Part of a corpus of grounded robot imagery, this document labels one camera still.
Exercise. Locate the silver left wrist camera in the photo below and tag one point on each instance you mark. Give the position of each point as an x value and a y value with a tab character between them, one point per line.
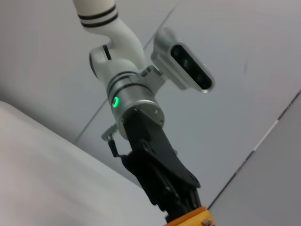
185	63

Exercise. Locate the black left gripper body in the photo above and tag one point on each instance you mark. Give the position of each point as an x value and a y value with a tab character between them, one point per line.
150	146

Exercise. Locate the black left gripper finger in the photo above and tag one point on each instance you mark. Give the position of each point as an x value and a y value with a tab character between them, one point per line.
152	188
191	199

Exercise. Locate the beige food bag orange trim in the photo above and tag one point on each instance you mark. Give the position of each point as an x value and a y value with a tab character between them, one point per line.
190	217

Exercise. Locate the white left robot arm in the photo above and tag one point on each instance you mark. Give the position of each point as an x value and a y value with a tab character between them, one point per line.
122	70

